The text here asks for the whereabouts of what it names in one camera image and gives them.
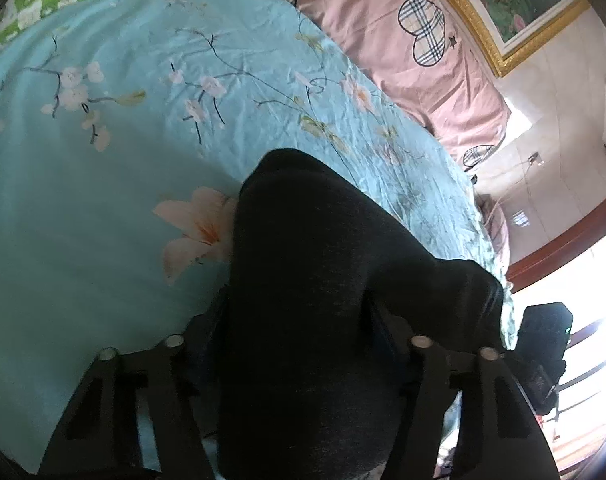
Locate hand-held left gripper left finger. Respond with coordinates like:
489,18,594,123
38,285,234,480

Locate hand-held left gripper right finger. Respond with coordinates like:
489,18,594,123
368,300,559,480

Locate black pants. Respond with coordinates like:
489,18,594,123
218,148,506,480

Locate pinkish tan cloth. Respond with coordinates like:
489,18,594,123
476,192,511,271

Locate blue floral bed sheet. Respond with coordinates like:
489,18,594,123
0,0,516,476

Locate pink quilt with plaid hearts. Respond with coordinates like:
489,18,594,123
183,0,513,173

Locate green checked pillow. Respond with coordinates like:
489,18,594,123
0,0,176,51

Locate brown wooden window frame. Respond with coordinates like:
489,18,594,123
506,200,606,293

